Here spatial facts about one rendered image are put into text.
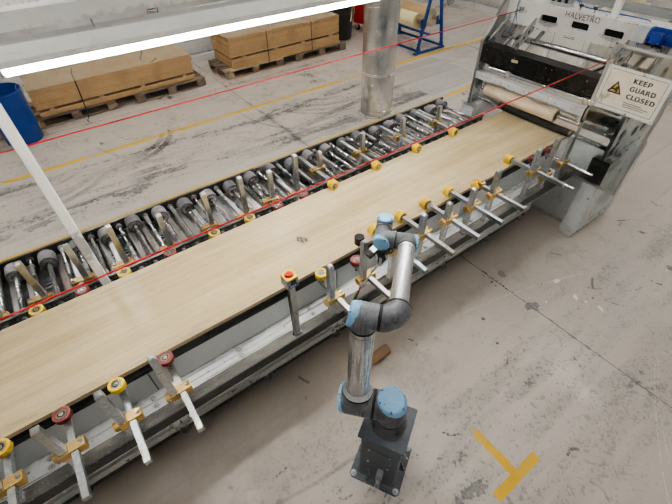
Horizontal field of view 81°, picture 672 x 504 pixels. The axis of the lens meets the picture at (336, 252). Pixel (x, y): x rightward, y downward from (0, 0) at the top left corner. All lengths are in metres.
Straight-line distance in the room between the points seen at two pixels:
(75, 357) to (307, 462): 1.50
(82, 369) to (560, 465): 2.87
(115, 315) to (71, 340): 0.24
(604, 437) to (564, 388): 0.37
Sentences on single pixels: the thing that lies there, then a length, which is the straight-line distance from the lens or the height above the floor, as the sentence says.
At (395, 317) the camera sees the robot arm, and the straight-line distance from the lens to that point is 1.64.
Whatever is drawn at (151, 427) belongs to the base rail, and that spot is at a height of 0.70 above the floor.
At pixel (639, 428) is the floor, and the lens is 3.56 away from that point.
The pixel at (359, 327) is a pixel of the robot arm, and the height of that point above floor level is 1.38.
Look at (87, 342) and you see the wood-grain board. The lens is 2.59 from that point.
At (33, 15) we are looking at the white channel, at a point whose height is 2.44.
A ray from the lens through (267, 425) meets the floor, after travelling 3.00.
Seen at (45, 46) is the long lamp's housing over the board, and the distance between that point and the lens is 1.60.
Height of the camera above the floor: 2.74
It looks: 44 degrees down
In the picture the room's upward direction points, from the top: 1 degrees counter-clockwise
